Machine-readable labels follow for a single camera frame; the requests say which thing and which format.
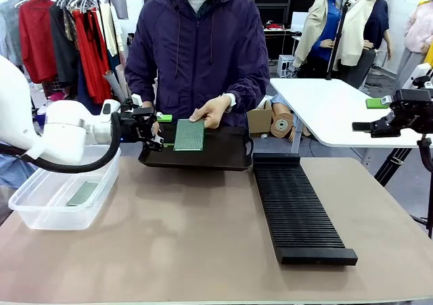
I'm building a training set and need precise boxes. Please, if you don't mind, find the mannequin lying on floor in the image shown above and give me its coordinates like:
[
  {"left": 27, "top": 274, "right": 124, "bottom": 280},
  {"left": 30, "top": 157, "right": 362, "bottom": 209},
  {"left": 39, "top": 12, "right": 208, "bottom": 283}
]
[{"left": 270, "top": 93, "right": 308, "bottom": 144}]

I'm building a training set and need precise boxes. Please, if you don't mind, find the clear plastic box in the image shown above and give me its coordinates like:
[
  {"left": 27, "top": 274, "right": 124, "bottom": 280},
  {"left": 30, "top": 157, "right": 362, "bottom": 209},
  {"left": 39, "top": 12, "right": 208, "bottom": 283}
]
[{"left": 8, "top": 145, "right": 122, "bottom": 231}]

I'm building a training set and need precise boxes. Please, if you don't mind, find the black metal clothes rack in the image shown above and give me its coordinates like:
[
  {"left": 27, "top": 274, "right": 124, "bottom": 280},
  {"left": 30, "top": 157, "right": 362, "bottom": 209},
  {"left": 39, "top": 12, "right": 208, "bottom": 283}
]
[{"left": 0, "top": 0, "right": 118, "bottom": 99}]

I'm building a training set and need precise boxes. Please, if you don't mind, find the black pole stand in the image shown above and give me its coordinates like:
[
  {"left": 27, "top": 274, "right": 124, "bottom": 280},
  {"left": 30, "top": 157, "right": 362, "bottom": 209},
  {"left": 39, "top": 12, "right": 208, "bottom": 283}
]
[{"left": 325, "top": 0, "right": 351, "bottom": 81}]

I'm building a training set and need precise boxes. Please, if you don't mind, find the person in purple jacket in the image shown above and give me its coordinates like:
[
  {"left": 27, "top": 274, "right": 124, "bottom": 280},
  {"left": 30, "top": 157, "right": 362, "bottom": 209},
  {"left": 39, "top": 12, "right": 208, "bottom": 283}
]
[{"left": 124, "top": 0, "right": 271, "bottom": 131}]

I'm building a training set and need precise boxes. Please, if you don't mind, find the mannequin in pink sweater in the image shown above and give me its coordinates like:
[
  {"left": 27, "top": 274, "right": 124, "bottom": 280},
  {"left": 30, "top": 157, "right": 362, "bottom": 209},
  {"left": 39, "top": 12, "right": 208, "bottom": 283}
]
[{"left": 388, "top": 0, "right": 433, "bottom": 93}]

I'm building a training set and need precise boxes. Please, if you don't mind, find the beige paper roll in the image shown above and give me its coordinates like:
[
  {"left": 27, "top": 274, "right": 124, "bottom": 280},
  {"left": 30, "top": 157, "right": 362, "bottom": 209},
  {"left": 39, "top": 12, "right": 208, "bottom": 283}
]
[{"left": 114, "top": 64, "right": 131, "bottom": 98}]

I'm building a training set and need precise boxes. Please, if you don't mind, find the mannequin in cream navy top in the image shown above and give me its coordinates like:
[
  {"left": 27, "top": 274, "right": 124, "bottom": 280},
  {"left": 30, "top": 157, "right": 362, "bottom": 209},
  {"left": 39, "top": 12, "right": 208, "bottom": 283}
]
[{"left": 340, "top": 0, "right": 394, "bottom": 68}]

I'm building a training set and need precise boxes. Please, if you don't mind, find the white table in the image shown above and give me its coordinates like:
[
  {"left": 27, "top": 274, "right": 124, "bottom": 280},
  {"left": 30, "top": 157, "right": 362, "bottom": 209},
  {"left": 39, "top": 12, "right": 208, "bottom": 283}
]
[{"left": 269, "top": 78, "right": 433, "bottom": 149}]

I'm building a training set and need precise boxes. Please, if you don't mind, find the person's left forearm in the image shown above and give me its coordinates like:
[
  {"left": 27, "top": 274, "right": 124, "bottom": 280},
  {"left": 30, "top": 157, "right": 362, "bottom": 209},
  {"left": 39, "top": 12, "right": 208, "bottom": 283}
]
[{"left": 221, "top": 76, "right": 270, "bottom": 116}]

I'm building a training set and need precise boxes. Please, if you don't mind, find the red shirt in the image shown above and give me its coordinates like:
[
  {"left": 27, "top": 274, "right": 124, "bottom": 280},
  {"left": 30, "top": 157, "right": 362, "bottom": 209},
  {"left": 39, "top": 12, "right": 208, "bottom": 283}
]
[{"left": 18, "top": 0, "right": 59, "bottom": 85}]

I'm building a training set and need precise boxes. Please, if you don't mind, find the mannequin in beige coat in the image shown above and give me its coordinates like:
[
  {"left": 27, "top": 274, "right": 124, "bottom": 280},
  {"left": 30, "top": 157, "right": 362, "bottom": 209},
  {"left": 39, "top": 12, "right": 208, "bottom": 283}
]
[{"left": 292, "top": 0, "right": 346, "bottom": 80}]

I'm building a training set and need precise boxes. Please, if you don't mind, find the small cardboard box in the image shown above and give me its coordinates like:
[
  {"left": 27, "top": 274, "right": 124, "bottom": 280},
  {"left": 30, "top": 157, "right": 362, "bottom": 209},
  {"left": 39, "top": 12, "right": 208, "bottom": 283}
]
[{"left": 246, "top": 100, "right": 274, "bottom": 137}]

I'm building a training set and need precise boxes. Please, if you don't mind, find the white computer case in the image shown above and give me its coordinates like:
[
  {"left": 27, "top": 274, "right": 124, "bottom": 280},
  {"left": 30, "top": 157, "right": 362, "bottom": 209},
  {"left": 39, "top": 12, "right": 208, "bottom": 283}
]
[{"left": 277, "top": 54, "right": 296, "bottom": 78}]

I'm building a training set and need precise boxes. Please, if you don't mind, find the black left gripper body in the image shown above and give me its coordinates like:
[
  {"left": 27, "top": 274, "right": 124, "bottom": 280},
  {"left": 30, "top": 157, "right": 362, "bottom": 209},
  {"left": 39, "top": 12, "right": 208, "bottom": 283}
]
[{"left": 118, "top": 107, "right": 158, "bottom": 143}]

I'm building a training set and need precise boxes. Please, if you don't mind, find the person's left hand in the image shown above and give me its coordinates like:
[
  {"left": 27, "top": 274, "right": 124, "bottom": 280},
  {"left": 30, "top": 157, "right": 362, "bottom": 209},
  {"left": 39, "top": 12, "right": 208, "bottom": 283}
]
[{"left": 189, "top": 96, "right": 231, "bottom": 130}]

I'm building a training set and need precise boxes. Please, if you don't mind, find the beige garment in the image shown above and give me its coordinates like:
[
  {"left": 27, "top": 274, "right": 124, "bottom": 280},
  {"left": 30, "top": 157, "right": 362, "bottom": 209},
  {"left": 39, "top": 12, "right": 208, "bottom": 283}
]
[{"left": 97, "top": 3, "right": 125, "bottom": 58}]

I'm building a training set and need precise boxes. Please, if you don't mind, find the person's right forearm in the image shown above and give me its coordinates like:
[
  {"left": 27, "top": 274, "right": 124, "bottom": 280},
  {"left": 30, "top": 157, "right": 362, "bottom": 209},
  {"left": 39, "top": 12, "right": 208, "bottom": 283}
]
[{"left": 124, "top": 71, "right": 157, "bottom": 109}]

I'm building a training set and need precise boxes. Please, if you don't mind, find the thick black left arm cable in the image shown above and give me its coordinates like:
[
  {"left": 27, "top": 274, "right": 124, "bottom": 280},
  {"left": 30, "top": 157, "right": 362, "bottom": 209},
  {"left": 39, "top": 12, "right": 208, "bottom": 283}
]
[{"left": 0, "top": 114, "right": 122, "bottom": 174}]

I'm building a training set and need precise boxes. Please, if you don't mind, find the yellow garment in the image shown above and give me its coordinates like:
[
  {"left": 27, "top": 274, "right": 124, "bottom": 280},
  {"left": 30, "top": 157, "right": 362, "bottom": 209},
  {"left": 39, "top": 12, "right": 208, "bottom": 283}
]
[{"left": 422, "top": 40, "right": 433, "bottom": 68}]

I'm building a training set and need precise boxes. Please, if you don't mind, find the black slotted PCB rack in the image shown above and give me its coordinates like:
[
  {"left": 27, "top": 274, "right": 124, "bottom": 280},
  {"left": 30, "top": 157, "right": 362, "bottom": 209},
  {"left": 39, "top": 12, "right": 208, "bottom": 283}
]
[{"left": 252, "top": 152, "right": 359, "bottom": 266}]

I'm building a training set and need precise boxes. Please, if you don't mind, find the light blue cloth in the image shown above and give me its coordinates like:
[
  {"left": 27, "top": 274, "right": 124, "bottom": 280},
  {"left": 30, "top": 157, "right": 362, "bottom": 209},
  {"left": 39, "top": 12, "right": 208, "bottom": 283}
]
[{"left": 0, "top": 142, "right": 39, "bottom": 189}]

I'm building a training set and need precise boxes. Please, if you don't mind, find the black garment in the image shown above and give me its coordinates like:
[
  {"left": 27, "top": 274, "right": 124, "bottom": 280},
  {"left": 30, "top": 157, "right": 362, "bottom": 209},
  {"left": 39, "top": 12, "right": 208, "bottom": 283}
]
[{"left": 49, "top": 2, "right": 81, "bottom": 90}]

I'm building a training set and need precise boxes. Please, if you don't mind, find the dark blue skirt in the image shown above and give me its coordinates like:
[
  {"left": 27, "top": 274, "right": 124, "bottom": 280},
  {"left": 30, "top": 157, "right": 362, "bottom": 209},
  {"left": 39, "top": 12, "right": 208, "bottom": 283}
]
[{"left": 76, "top": 61, "right": 102, "bottom": 115}]

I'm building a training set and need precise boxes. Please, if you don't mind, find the white wristwatch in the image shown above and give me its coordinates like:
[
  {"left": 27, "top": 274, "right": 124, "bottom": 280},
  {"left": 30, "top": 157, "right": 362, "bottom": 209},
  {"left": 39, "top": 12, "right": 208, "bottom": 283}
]
[{"left": 221, "top": 92, "right": 237, "bottom": 114}]

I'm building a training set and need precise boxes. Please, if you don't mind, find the green PCB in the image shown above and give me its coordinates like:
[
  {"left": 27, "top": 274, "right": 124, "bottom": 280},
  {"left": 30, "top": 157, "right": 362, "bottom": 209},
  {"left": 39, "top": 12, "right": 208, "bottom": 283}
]
[
  {"left": 173, "top": 118, "right": 206, "bottom": 152},
  {"left": 66, "top": 181, "right": 100, "bottom": 207}
]

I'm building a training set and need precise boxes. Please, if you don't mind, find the white board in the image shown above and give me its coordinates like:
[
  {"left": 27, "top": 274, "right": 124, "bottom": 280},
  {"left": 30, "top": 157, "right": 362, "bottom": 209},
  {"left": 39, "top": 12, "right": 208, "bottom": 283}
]
[{"left": 290, "top": 11, "right": 309, "bottom": 32}]

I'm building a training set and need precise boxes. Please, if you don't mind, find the black tripod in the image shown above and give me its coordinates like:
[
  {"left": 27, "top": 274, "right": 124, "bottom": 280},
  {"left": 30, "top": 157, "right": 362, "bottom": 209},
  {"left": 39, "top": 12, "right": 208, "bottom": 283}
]
[{"left": 373, "top": 132, "right": 433, "bottom": 239}]

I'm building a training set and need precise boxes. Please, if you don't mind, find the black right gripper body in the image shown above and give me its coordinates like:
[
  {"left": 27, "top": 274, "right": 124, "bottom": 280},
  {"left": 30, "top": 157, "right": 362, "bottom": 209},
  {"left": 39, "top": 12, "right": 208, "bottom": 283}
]
[{"left": 388, "top": 88, "right": 433, "bottom": 132}]

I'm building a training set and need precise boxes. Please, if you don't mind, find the light grey shirt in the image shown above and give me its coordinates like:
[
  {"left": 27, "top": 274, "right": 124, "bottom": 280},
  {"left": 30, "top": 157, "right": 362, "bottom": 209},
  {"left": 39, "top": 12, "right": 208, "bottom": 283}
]
[{"left": 0, "top": 0, "right": 25, "bottom": 68}]

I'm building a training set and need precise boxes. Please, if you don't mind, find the black chair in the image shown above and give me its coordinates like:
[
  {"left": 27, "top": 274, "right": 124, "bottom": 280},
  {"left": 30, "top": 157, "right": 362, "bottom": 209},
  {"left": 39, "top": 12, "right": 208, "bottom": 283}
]
[{"left": 344, "top": 47, "right": 378, "bottom": 90}]

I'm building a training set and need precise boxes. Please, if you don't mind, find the black plastic tray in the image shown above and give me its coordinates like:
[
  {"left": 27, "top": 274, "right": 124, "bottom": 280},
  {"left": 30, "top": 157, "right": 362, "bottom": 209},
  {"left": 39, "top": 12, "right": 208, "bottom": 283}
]
[{"left": 138, "top": 122, "right": 254, "bottom": 172}]

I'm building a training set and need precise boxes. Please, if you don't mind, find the red dress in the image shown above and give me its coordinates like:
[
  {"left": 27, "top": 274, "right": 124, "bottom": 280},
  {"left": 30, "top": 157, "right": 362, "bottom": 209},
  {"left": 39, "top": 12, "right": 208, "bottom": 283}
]
[{"left": 71, "top": 9, "right": 115, "bottom": 105}]

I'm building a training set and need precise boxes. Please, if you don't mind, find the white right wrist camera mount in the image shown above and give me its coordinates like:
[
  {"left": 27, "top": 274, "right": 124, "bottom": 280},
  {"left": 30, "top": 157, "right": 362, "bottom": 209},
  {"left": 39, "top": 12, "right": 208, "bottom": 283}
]
[{"left": 410, "top": 63, "right": 433, "bottom": 90}]

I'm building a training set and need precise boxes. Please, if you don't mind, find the grey paper roll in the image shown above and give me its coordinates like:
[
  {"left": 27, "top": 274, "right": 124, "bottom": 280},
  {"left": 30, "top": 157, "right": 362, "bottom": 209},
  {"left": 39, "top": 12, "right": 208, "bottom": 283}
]
[{"left": 103, "top": 70, "right": 127, "bottom": 103}]

